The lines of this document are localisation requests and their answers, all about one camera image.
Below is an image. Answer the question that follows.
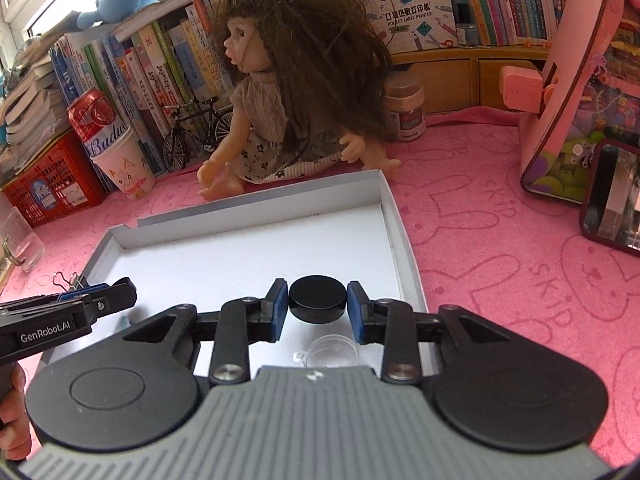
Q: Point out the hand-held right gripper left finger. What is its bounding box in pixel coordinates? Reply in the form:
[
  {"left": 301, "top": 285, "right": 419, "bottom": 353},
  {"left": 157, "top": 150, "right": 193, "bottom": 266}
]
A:
[{"left": 100, "top": 278, "right": 291, "bottom": 387}]

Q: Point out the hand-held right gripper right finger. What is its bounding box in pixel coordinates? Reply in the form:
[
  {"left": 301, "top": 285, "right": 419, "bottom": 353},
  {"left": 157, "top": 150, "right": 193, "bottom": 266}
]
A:
[{"left": 346, "top": 280, "right": 526, "bottom": 387}]

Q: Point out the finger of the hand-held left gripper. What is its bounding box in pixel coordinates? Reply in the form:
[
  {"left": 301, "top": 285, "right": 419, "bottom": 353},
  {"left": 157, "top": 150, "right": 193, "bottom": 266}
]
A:
[
  {"left": 81, "top": 277, "right": 139, "bottom": 322},
  {"left": 0, "top": 283, "right": 109, "bottom": 313}
]

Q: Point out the black round puck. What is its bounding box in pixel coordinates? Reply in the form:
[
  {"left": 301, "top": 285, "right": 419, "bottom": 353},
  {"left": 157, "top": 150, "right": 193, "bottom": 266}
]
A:
[{"left": 288, "top": 274, "right": 349, "bottom": 325}]

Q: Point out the clear plastic lid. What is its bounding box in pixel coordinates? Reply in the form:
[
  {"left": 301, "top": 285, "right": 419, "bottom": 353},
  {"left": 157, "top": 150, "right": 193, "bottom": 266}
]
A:
[{"left": 292, "top": 332, "right": 361, "bottom": 369}]

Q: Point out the white cardboard box tray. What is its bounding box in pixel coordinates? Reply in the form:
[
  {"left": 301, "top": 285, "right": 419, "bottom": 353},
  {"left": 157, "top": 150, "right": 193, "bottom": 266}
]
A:
[{"left": 37, "top": 169, "right": 430, "bottom": 379}]

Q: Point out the person's left hand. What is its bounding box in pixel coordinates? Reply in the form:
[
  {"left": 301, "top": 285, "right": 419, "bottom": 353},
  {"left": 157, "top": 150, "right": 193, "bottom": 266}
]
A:
[{"left": 0, "top": 362, "right": 34, "bottom": 462}]

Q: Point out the black binder clip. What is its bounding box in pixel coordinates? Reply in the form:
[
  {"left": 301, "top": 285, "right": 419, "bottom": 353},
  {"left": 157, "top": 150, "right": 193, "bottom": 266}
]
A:
[{"left": 51, "top": 270, "right": 86, "bottom": 294}]

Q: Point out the clear plastic cup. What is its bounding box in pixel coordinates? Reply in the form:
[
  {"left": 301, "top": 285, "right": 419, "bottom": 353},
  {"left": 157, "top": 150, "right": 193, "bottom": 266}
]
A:
[{"left": 0, "top": 204, "right": 46, "bottom": 274}]

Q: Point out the large red plastic basket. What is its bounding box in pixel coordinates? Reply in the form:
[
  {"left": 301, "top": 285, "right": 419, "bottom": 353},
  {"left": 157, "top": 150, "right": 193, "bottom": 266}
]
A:
[{"left": 2, "top": 129, "right": 109, "bottom": 224}]

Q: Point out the white paper cup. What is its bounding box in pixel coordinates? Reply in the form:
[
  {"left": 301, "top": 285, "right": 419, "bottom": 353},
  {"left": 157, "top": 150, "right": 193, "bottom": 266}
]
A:
[{"left": 89, "top": 125, "right": 157, "bottom": 202}]

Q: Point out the pink printed tablecloth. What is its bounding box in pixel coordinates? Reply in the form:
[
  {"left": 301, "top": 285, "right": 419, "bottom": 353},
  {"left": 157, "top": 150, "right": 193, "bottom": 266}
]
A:
[{"left": 0, "top": 107, "right": 640, "bottom": 480}]

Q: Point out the red beer can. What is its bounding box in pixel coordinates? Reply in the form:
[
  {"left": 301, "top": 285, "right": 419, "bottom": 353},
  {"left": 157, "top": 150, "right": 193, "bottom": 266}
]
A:
[{"left": 67, "top": 87, "right": 132, "bottom": 159}]

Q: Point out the black model bicycle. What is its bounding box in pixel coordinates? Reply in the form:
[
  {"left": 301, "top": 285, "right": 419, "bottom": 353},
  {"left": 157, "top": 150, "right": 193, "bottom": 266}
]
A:
[{"left": 162, "top": 95, "right": 236, "bottom": 174}]

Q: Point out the stack of lying books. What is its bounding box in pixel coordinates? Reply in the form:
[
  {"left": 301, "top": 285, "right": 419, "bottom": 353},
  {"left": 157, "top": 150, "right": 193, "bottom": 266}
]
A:
[{"left": 0, "top": 24, "right": 72, "bottom": 171}]

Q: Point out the small glass jar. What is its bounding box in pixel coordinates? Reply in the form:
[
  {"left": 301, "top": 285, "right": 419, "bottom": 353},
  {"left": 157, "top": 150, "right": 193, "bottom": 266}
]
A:
[{"left": 384, "top": 72, "right": 427, "bottom": 142}]

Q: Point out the brown haired doll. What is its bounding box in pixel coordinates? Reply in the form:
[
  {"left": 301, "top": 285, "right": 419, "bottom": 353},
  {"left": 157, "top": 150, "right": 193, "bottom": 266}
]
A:
[{"left": 197, "top": 0, "right": 404, "bottom": 204}]

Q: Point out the row of upright books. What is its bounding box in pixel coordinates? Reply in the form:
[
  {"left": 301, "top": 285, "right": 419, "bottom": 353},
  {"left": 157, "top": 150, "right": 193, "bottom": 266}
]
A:
[{"left": 49, "top": 0, "right": 237, "bottom": 171}]

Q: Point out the wooden drawer shelf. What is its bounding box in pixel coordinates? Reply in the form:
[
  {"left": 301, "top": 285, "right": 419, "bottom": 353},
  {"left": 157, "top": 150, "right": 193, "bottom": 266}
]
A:
[{"left": 389, "top": 42, "right": 557, "bottom": 114}]

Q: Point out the black smartphone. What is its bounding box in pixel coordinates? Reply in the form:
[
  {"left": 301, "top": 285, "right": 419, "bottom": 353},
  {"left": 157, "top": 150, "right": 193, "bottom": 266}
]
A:
[{"left": 578, "top": 137, "right": 640, "bottom": 254}]

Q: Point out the label printer box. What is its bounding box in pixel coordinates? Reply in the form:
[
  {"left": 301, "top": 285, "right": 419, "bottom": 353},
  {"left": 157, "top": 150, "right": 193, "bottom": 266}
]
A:
[{"left": 352, "top": 0, "right": 459, "bottom": 54}]

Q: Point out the pink triangular miniature house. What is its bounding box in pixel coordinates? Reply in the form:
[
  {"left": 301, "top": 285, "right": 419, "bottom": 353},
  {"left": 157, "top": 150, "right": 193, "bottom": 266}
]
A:
[{"left": 499, "top": 0, "right": 640, "bottom": 207}]

